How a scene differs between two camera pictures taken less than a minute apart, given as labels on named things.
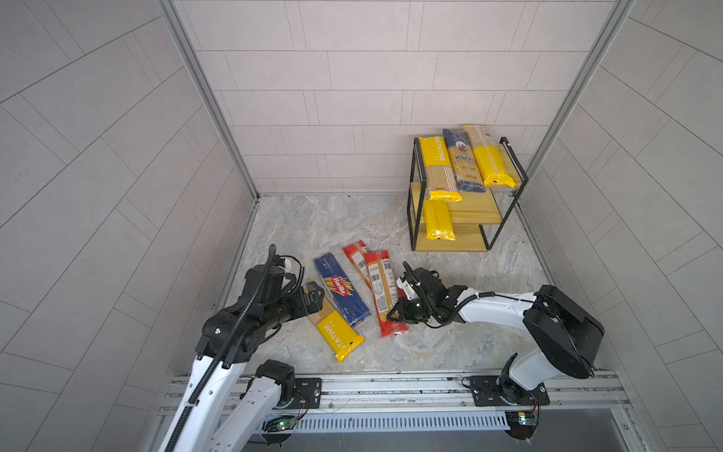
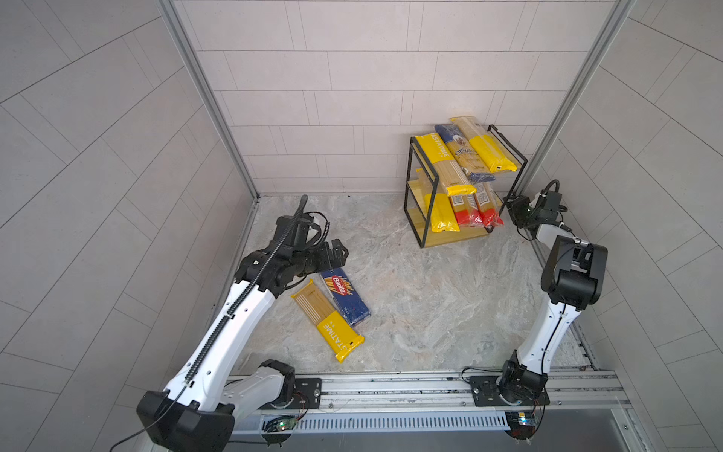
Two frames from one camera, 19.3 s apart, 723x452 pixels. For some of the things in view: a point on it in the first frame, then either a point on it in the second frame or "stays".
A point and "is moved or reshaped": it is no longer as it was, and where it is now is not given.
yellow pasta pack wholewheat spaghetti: [441, 180] is moved or reshaped
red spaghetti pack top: [384, 290] → [467, 210]
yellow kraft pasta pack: [496, 166] is moved or reshaped
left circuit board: [281, 423] stays
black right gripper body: [416, 308] → [525, 215]
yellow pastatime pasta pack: [332, 328] stays
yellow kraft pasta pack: [438, 220] is moved or reshaped
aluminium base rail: [456, 395] stays
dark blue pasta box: [351, 303] stays
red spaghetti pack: [356, 253] → [487, 210]
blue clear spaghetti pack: [466, 172] is moved or reshaped
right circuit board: [522, 425] stays
